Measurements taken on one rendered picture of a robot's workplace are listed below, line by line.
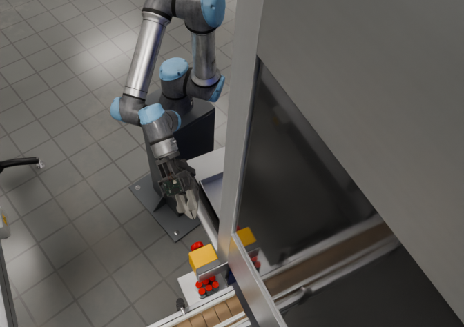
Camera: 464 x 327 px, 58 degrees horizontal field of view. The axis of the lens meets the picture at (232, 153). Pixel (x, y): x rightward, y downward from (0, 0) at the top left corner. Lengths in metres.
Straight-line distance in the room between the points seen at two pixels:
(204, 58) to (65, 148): 1.51
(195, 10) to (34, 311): 1.69
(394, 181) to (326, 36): 0.16
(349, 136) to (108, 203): 2.18
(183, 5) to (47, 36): 2.36
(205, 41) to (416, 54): 1.16
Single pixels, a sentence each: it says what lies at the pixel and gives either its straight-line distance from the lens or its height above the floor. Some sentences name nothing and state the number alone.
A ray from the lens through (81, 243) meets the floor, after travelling 2.46.
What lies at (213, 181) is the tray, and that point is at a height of 0.88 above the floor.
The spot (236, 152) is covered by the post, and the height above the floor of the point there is 1.54.
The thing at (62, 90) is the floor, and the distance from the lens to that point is 3.17.
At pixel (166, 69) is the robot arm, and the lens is 1.70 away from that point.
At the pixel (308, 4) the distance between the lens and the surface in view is 0.45.
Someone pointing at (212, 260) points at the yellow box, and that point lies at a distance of 1.23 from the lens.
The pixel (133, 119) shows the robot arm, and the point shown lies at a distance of 1.36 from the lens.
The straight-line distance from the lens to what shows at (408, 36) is 0.36.
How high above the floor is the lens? 2.18
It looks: 54 degrees down
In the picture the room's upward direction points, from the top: 6 degrees clockwise
